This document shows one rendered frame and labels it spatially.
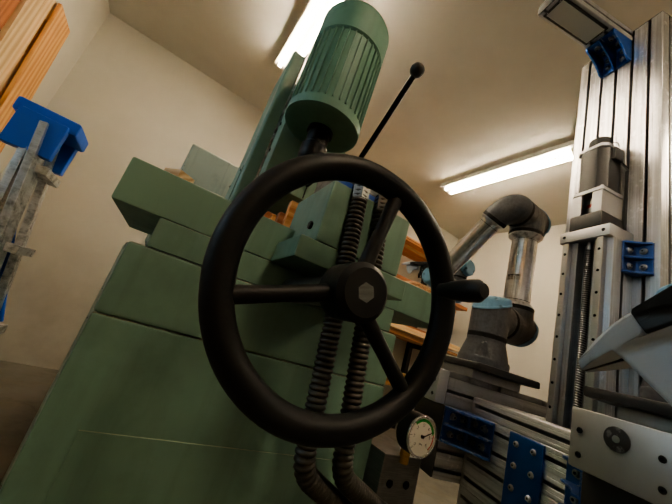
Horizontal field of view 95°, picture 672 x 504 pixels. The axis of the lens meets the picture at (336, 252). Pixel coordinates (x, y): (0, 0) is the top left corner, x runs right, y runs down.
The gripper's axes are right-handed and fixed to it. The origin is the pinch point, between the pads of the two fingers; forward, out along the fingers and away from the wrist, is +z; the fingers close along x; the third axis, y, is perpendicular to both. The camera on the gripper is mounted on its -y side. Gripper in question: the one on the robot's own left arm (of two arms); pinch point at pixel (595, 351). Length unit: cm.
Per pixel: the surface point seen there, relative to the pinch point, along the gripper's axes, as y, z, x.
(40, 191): -71, 99, -75
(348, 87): -61, 13, -12
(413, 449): 0.4, 32.0, 13.2
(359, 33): -73, 6, -14
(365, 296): -6.5, 11.6, -11.6
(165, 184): -22.8, 25.0, -33.1
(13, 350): -76, 279, -99
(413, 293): -23.8, 25.1, 11.3
